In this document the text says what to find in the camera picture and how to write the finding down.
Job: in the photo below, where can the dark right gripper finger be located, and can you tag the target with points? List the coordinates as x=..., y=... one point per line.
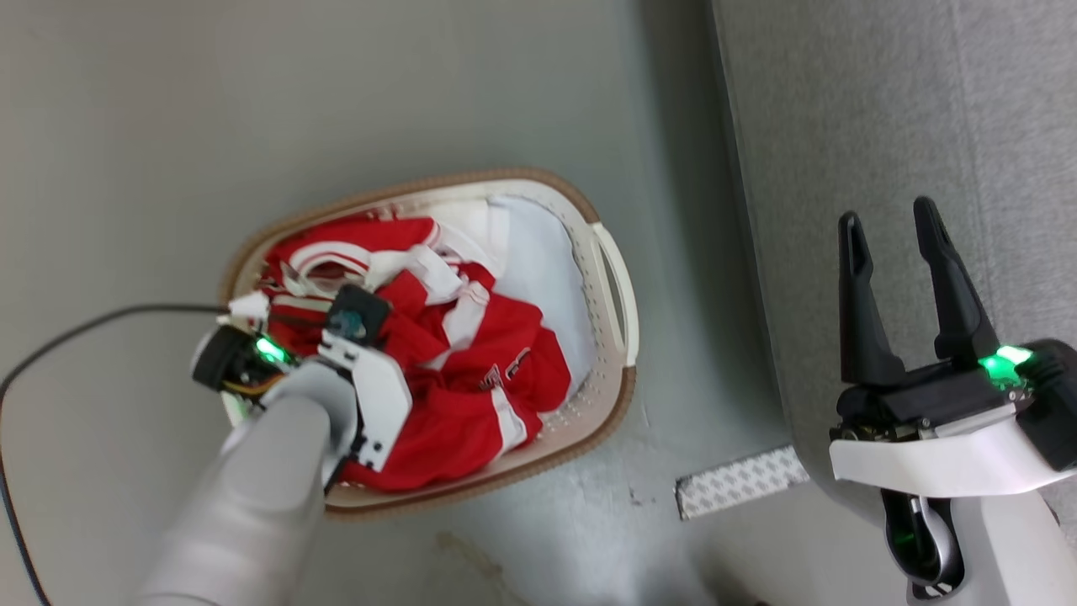
x=955, y=311
x=862, y=337

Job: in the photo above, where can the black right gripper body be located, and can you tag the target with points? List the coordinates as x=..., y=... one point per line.
x=942, y=396

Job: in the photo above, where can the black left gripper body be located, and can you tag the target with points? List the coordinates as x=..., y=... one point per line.
x=231, y=358

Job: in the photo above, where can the red and white garment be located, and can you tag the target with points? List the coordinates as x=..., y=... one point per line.
x=471, y=421

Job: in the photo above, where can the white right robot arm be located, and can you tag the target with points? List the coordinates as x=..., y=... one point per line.
x=1010, y=547

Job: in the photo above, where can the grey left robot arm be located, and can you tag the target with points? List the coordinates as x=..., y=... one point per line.
x=244, y=505

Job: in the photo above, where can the cream perforated laundry basket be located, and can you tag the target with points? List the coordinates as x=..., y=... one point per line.
x=589, y=404

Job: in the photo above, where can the white patterned tape strip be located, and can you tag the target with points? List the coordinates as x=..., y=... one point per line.
x=740, y=481

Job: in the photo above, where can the grey fabric sofa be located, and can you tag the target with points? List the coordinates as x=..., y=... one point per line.
x=883, y=101

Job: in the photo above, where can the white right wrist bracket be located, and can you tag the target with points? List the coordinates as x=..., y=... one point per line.
x=925, y=463

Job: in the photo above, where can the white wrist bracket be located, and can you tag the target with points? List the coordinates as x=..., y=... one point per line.
x=379, y=396
x=925, y=463

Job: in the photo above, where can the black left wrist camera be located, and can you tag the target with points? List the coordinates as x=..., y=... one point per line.
x=358, y=313

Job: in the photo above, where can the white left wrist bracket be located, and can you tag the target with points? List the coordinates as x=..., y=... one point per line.
x=379, y=396

